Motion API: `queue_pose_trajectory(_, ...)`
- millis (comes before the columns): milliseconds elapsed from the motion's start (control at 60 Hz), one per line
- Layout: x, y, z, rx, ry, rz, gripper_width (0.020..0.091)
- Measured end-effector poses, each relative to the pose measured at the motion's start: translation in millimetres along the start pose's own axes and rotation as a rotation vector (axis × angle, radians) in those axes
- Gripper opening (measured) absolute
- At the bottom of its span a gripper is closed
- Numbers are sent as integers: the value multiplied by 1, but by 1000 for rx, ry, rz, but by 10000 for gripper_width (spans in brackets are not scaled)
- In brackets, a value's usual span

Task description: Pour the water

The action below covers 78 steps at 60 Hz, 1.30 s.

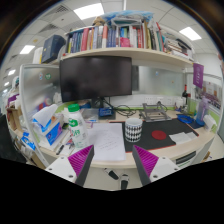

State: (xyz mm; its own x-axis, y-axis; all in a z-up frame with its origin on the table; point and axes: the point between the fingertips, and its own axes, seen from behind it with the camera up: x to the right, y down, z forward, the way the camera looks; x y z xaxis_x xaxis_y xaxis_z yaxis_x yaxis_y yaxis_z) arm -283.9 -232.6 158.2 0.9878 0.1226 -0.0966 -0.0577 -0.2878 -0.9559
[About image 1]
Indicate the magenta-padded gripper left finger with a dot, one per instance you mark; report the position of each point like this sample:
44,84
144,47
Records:
61,166

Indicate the purple water bottle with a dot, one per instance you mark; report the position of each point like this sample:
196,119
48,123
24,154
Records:
201,111

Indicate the small white paper sheet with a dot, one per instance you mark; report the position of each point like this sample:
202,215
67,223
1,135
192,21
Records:
180,137

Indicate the black computer monitor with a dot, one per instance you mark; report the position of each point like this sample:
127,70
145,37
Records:
95,78

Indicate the photo poster board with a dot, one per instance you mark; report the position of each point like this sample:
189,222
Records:
211,96

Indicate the black desk mat red edge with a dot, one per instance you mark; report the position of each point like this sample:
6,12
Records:
181,128

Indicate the blue tissue pack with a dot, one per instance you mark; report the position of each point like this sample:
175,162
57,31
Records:
55,135

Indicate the black white diamond mug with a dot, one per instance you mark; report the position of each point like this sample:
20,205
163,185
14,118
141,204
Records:
133,130

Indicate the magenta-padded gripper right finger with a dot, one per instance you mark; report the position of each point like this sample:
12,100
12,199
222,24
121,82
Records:
163,166

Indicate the white wall socket row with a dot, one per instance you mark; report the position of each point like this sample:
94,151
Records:
158,100

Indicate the purple hanging banner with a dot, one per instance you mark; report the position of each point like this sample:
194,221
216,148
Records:
198,75

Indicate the tissue box with white tissue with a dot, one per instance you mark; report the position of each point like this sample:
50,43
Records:
45,116

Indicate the ceiling light panels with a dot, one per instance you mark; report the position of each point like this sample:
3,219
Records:
88,10

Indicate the white tissue pack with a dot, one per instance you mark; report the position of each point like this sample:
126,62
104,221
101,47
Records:
209,121

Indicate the dark wine bottle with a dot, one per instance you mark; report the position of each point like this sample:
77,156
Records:
185,95

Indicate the white paper sheet with writing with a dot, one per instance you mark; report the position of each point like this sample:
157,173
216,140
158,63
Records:
108,141

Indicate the white napkin stack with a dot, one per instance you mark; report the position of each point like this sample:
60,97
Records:
65,115

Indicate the flat round red coaster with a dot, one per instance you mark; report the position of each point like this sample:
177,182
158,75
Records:
159,135

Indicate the small blue box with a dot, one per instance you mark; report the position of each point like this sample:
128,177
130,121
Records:
106,112

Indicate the frosted desk partition panel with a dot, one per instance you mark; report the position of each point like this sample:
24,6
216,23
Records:
36,86

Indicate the dark blue box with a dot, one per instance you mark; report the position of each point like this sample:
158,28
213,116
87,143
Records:
53,46

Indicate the wall shelf with books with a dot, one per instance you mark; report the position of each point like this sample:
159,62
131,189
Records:
126,53

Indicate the white drink bottle green cap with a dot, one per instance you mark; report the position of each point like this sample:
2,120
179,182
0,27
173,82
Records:
78,130

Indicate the clear plastic box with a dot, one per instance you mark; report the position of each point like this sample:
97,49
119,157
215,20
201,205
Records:
90,114

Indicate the grey metal laptop stand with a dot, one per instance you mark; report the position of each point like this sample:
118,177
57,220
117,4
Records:
155,115

